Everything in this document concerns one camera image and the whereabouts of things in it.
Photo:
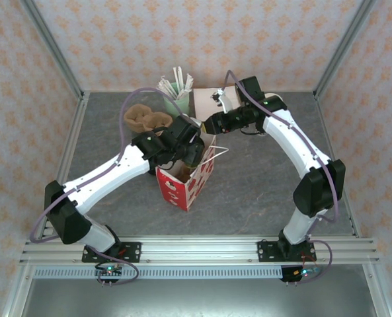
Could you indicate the green paper coffee cup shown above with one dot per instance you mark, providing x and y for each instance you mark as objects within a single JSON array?
[{"x": 194, "y": 162}]

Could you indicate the aluminium frame cross rail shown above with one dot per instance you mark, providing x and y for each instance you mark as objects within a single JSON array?
[{"x": 199, "y": 252}]

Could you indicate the mint green straw cup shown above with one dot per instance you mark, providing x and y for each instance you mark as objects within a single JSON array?
[{"x": 177, "y": 105}]

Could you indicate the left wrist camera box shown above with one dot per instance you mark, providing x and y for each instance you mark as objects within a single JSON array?
[{"x": 197, "y": 123}]

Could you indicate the white paper-wrapped straw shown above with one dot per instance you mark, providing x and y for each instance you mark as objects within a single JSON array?
[
  {"x": 166, "y": 82},
  {"x": 164, "y": 90},
  {"x": 176, "y": 79},
  {"x": 189, "y": 82},
  {"x": 180, "y": 77}
]

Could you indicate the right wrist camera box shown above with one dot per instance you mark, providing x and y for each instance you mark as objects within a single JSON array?
[{"x": 225, "y": 102}]

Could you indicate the aluminium frame post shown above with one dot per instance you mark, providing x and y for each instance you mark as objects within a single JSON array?
[
  {"x": 55, "y": 49},
  {"x": 341, "y": 49}
]

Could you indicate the aluminium frame leg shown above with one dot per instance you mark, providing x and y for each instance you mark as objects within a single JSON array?
[
  {"x": 17, "y": 290},
  {"x": 375, "y": 290}
]

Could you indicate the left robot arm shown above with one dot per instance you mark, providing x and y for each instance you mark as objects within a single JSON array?
[{"x": 109, "y": 171}]

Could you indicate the small circuit board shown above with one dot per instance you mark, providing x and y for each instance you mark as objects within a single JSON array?
[
  {"x": 303, "y": 272},
  {"x": 109, "y": 271}
]

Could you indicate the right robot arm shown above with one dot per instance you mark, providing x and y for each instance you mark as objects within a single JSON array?
[{"x": 291, "y": 135}]

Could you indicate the red and white paper bag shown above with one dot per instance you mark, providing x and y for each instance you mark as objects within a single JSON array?
[{"x": 177, "y": 195}]

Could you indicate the white napkin stack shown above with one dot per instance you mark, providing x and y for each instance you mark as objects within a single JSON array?
[{"x": 204, "y": 102}]

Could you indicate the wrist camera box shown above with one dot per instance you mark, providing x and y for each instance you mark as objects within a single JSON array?
[
  {"x": 197, "y": 123},
  {"x": 225, "y": 102}
]

